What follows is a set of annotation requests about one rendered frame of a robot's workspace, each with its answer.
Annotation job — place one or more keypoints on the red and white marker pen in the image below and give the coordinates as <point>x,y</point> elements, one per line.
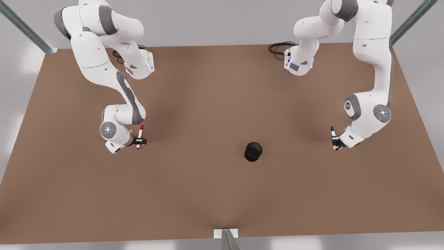
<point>140,134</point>

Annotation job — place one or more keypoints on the blue and white marker pen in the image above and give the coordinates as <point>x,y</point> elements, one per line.
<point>333,132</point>

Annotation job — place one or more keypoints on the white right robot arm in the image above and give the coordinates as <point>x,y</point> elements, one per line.
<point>100,69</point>

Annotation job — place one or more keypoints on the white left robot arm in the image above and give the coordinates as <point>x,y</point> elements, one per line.
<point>376,66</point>

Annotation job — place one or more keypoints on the black mesh pen cup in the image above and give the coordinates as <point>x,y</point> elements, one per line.
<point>253,151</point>

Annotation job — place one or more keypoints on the silver frame post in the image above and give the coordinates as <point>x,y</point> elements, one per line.
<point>227,239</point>
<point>27,29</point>
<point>411,22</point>

